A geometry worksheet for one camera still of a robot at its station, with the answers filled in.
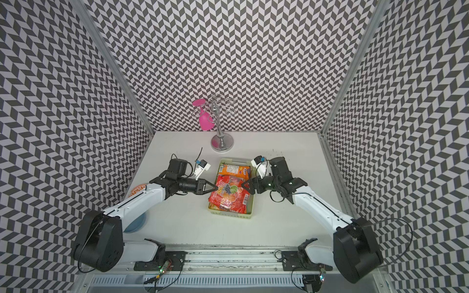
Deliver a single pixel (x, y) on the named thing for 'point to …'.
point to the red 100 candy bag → (230, 195)
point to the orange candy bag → (243, 171)
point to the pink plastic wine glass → (206, 121)
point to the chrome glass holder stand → (221, 142)
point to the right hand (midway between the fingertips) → (249, 186)
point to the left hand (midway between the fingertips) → (215, 190)
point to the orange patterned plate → (137, 188)
